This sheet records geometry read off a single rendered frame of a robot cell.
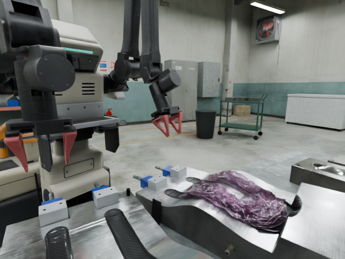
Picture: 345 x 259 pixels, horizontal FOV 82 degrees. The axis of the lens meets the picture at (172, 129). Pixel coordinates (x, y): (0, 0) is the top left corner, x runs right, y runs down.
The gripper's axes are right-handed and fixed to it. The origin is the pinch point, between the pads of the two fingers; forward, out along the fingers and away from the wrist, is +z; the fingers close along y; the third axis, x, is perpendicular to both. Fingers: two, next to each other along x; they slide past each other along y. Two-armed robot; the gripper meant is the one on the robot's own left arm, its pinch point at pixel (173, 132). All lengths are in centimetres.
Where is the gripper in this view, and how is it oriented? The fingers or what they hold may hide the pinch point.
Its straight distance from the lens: 74.3
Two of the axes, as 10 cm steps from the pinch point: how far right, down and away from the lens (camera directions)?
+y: 6.2, -1.7, 7.6
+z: 3.4, 9.4, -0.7
